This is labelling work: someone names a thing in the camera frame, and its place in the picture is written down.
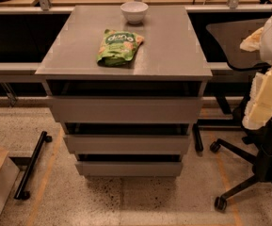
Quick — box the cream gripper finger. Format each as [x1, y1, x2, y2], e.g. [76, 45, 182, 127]
[240, 27, 264, 52]

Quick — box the grey drawer cabinet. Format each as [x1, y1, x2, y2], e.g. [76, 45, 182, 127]
[35, 5, 213, 178]

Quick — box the grey drawer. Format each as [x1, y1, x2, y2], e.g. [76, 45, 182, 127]
[47, 96, 202, 123]
[75, 161, 183, 177]
[64, 135, 190, 154]

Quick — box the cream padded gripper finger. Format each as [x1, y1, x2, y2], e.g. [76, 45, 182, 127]
[242, 68, 272, 130]

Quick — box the green snack bag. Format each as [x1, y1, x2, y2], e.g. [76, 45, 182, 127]
[96, 29, 144, 67]

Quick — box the black table leg foot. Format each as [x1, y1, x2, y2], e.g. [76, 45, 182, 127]
[11, 131, 53, 201]

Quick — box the white ceramic bowl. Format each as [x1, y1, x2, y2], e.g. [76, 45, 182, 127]
[120, 1, 149, 24]

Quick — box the grey top drawer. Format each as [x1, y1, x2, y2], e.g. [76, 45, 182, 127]
[47, 96, 202, 123]

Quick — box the grey bottom drawer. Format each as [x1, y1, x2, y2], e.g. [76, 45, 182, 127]
[75, 161, 183, 177]

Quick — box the grey middle drawer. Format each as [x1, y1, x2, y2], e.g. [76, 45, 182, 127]
[64, 135, 190, 154]

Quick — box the black office chair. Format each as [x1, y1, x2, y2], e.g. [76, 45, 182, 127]
[205, 18, 272, 213]

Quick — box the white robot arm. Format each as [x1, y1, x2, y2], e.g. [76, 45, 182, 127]
[240, 16, 272, 130]

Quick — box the black right table leg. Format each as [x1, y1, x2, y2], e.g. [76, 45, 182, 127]
[192, 124, 203, 153]

